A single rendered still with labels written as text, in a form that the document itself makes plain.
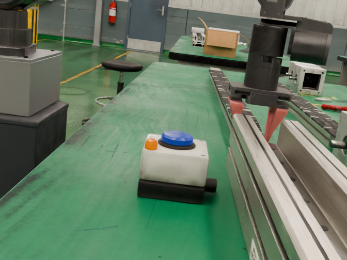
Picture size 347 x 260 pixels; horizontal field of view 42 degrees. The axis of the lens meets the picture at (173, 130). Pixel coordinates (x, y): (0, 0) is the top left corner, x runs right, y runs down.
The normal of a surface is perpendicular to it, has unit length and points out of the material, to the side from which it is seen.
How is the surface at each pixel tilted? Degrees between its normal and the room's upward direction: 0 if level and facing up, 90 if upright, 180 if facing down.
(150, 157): 90
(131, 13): 90
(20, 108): 90
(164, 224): 0
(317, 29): 91
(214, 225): 0
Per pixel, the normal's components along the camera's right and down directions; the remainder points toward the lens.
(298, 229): 0.12, -0.96
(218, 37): -0.03, -0.22
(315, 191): -0.99, -0.12
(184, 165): -0.03, 0.25
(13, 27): 0.59, 0.25
